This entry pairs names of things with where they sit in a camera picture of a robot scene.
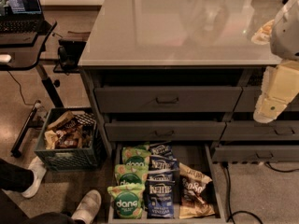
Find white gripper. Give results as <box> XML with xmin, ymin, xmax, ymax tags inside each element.
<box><xmin>253</xmin><ymin>61</ymin><xmax>299</xmax><ymax>123</ymax></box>

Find brown chip bag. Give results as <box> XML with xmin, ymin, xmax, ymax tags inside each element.
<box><xmin>179</xmin><ymin>200</ymin><xmax>215</xmax><ymax>219</ymax></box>
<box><xmin>179</xmin><ymin>163</ymin><xmax>212</xmax><ymax>204</ymax></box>

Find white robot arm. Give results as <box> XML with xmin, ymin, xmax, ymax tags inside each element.
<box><xmin>251</xmin><ymin>0</ymin><xmax>299</xmax><ymax>123</ymax></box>

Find top right drawer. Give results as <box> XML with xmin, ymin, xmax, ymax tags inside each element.
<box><xmin>235</xmin><ymin>86</ymin><xmax>299</xmax><ymax>112</ymax></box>

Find middle right drawer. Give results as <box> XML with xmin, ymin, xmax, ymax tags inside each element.
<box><xmin>221</xmin><ymin>120</ymin><xmax>299</xmax><ymax>141</ymax></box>

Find bottom right drawer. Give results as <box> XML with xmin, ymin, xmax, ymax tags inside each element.
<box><xmin>212</xmin><ymin>146</ymin><xmax>299</xmax><ymax>162</ymax></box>

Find grey counter cabinet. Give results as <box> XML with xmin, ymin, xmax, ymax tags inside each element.
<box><xmin>79</xmin><ymin>0</ymin><xmax>299</xmax><ymax>224</ymax></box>

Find open bottom left drawer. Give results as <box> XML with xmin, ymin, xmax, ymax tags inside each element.
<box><xmin>108</xmin><ymin>142</ymin><xmax>226</xmax><ymax>224</ymax></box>

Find back blue Kettle bag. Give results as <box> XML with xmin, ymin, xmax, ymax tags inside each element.
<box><xmin>149</xmin><ymin>143</ymin><xmax>173</xmax><ymax>157</ymax></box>

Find blue kettle bag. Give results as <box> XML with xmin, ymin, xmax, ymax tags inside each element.
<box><xmin>149</xmin><ymin>143</ymin><xmax>173</xmax><ymax>157</ymax></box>
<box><xmin>149</xmin><ymin>155</ymin><xmax>178</xmax><ymax>170</ymax></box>
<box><xmin>146</xmin><ymin>180</ymin><xmax>175</xmax><ymax>218</ymax></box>
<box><xmin>148</xmin><ymin>170</ymin><xmax>174</xmax><ymax>181</ymax></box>

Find top left drawer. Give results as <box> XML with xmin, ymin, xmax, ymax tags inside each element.
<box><xmin>94</xmin><ymin>86</ymin><xmax>242</xmax><ymax>113</ymax></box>

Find back green Dang bag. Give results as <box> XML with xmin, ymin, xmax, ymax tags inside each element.
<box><xmin>121</xmin><ymin>145</ymin><xmax>151</xmax><ymax>166</ymax></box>

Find green dang bag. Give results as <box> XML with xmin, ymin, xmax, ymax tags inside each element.
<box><xmin>121</xmin><ymin>145</ymin><xmax>151</xmax><ymax>166</ymax></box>
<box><xmin>114</xmin><ymin>164</ymin><xmax>149</xmax><ymax>186</ymax></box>
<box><xmin>107</xmin><ymin>184</ymin><xmax>145</xmax><ymax>219</ymax></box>

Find front blue Kettle bag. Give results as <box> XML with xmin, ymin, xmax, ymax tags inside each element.
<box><xmin>146</xmin><ymin>180</ymin><xmax>175</xmax><ymax>218</ymax></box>

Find middle left drawer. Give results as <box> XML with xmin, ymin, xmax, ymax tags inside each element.
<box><xmin>105</xmin><ymin>120</ymin><xmax>225</xmax><ymax>141</ymax></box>

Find middle green Dang bag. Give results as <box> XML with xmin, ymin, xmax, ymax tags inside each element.
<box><xmin>114</xmin><ymin>164</ymin><xmax>149</xmax><ymax>186</ymax></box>

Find front green Dang bag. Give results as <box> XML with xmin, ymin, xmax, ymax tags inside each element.
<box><xmin>107</xmin><ymin>184</ymin><xmax>145</xmax><ymax>219</ymax></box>

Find black bag on floor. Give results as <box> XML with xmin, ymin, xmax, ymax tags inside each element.
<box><xmin>53</xmin><ymin>31</ymin><xmax>90</xmax><ymax>74</ymax></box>

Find snack bags in crate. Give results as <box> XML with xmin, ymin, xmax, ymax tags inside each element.
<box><xmin>44</xmin><ymin>111</ymin><xmax>94</xmax><ymax>149</ymax></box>

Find green plastic crate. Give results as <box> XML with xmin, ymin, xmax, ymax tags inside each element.
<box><xmin>35</xmin><ymin>107</ymin><xmax>106</xmax><ymax>172</ymax></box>

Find white shoe lower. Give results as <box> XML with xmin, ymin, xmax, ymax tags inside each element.
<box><xmin>71</xmin><ymin>189</ymin><xmax>102</xmax><ymax>224</ymax></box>

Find white shoe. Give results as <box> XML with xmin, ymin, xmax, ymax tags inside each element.
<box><xmin>71</xmin><ymin>189</ymin><xmax>102</xmax><ymax>224</ymax></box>
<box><xmin>21</xmin><ymin>157</ymin><xmax>47</xmax><ymax>199</ymax></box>

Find black standing desk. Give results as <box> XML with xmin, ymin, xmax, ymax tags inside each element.
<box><xmin>0</xmin><ymin>21</ymin><xmax>64</xmax><ymax>158</ymax></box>

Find white shoe upper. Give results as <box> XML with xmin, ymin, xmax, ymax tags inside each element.
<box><xmin>21</xmin><ymin>157</ymin><xmax>47</xmax><ymax>199</ymax></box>

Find black laptop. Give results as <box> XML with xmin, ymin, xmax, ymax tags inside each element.
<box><xmin>0</xmin><ymin>0</ymin><xmax>44</xmax><ymax>34</ymax></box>

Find white computer mouse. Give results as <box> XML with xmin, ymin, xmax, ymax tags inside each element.
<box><xmin>0</xmin><ymin>54</ymin><xmax>11</xmax><ymax>63</ymax></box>

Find person's dark trouser leg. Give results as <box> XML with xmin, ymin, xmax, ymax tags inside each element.
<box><xmin>0</xmin><ymin>159</ymin><xmax>34</xmax><ymax>192</ymax></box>

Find person's lower dark leg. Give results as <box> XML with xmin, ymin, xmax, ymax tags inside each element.
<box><xmin>0</xmin><ymin>189</ymin><xmax>85</xmax><ymax>224</ymax></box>

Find black power cable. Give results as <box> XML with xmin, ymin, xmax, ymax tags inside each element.
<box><xmin>221</xmin><ymin>161</ymin><xmax>299</xmax><ymax>224</ymax></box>

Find thin desk cable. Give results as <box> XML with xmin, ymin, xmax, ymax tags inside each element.
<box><xmin>7</xmin><ymin>70</ymin><xmax>36</xmax><ymax>107</ymax></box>

